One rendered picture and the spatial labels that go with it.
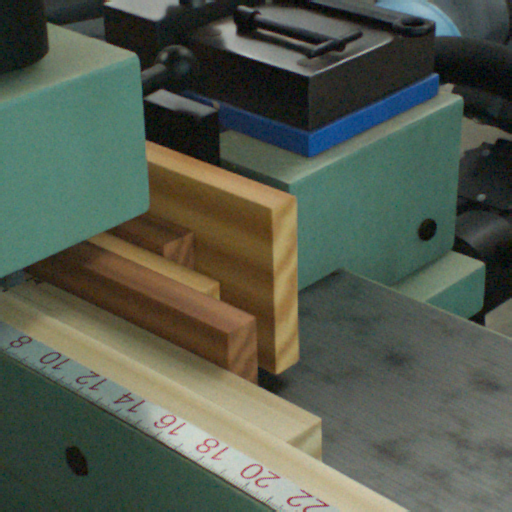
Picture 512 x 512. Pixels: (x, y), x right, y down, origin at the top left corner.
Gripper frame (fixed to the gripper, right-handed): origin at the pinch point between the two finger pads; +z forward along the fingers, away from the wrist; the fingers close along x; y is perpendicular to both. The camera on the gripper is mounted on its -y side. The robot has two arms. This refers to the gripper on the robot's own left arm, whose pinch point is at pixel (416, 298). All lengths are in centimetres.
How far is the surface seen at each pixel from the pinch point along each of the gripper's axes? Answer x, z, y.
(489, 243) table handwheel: -10.1, 0.5, -13.0
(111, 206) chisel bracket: -11.8, 19.5, -41.2
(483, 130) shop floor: 105, -108, 148
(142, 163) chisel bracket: -11.8, 17.3, -41.4
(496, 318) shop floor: 58, -53, 115
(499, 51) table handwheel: -9.6, -5.6, -23.2
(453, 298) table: -14.8, 8.2, -20.5
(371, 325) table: -17.3, 14.8, -29.0
